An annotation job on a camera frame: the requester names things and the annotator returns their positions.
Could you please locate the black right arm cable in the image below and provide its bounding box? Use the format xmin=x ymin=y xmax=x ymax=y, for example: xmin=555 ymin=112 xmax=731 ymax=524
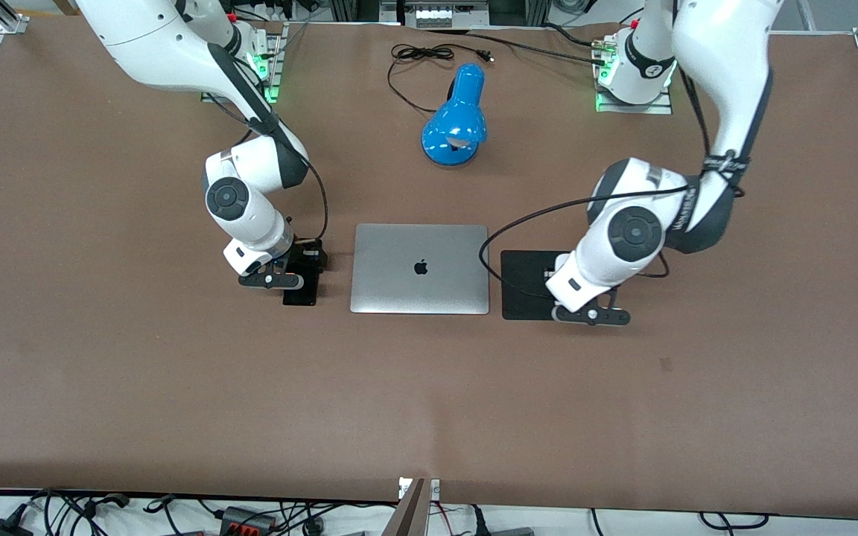
xmin=209 ymin=89 xmax=330 ymax=250

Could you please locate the brown table cover sheet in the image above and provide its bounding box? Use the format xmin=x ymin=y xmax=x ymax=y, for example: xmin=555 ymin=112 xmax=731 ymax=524
xmin=0 ymin=15 xmax=858 ymax=522

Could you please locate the aluminium right arm base plate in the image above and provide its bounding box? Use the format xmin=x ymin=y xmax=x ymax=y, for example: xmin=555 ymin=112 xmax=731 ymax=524
xmin=200 ymin=21 xmax=287 ymax=104

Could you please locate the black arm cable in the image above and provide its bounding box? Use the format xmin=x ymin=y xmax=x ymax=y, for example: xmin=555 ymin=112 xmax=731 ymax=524
xmin=209 ymin=89 xmax=330 ymax=250
xmin=478 ymin=67 xmax=747 ymax=300

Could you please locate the silver closed laptop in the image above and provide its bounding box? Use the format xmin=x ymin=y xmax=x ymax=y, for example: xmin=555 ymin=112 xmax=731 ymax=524
xmin=349 ymin=223 xmax=490 ymax=316

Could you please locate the blue desk lamp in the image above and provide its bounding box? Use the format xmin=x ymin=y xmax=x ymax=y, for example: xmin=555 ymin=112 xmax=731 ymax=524
xmin=421 ymin=63 xmax=489 ymax=168

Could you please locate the black box with orange clips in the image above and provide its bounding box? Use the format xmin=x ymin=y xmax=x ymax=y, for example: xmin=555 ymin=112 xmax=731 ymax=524
xmin=219 ymin=505 xmax=279 ymax=536

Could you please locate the black square mouse pad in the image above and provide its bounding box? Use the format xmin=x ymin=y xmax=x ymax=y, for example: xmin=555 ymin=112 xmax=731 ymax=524
xmin=500 ymin=250 xmax=597 ymax=322

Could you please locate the grey connector box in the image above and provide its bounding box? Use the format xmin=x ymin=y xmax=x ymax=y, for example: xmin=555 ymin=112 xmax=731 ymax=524
xmin=414 ymin=0 xmax=491 ymax=30

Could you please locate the brown upright post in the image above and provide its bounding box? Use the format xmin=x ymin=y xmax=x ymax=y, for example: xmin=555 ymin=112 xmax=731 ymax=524
xmin=381 ymin=478 xmax=430 ymax=536

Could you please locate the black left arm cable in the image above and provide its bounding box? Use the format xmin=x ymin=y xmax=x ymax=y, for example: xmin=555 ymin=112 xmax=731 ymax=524
xmin=478 ymin=67 xmax=747 ymax=300

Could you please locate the thick black table cable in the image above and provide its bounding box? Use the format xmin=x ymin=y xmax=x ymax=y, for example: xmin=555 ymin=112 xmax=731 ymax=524
xmin=429 ymin=28 xmax=608 ymax=56

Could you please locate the black smartphone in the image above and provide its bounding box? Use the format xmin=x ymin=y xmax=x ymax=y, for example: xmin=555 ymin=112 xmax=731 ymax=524
xmin=282 ymin=264 xmax=319 ymax=307

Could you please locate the aluminium left arm base plate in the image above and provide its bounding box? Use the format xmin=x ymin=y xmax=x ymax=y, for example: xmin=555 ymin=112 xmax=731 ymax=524
xmin=596 ymin=36 xmax=674 ymax=115

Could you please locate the tangled black floor cable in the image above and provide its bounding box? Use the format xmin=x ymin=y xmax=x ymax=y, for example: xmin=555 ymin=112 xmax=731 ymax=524
xmin=25 ymin=488 xmax=132 ymax=536

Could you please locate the black looped floor cable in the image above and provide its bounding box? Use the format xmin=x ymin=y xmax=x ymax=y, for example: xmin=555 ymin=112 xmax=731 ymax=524
xmin=699 ymin=511 xmax=770 ymax=532

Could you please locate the black lamp power cord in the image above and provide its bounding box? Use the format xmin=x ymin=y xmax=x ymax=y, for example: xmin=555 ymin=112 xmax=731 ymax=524
xmin=387 ymin=44 xmax=495 ymax=114

